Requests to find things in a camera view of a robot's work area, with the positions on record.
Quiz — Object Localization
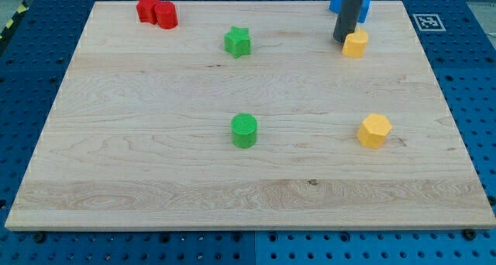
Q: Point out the blue cube block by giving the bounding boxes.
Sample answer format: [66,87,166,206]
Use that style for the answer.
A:
[329,0,343,14]

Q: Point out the blue triangle block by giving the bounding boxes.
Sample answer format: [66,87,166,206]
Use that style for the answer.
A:
[358,0,371,23]

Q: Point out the green cylinder block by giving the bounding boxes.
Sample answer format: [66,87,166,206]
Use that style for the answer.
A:
[231,113,258,149]

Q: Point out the light wooden board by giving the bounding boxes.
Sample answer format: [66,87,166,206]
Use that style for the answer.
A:
[5,1,495,232]

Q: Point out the green star block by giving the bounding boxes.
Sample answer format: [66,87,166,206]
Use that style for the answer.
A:
[224,26,251,58]

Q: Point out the yellow hexagon block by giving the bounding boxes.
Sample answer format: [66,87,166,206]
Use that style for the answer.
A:
[356,113,392,149]

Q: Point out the yellow heart block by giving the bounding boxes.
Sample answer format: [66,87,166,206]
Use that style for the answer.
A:
[342,29,369,58]

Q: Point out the red cylinder block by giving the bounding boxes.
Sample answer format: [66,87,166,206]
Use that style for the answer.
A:
[153,2,178,29]

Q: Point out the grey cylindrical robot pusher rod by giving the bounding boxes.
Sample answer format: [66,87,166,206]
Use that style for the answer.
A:
[332,0,363,43]

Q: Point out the red star block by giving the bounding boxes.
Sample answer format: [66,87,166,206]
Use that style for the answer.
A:
[136,0,160,25]

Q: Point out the white fiducial marker tag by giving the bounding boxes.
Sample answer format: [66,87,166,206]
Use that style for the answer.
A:
[413,13,446,32]

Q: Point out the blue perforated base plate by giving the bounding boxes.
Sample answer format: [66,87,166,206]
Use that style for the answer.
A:
[1,0,495,264]

